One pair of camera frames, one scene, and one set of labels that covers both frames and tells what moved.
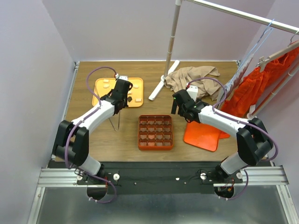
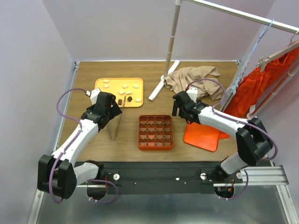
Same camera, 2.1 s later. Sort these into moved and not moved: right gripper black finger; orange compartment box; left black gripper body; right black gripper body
Moved: left black gripper body
Not moved: right black gripper body; right gripper black finger; orange compartment box
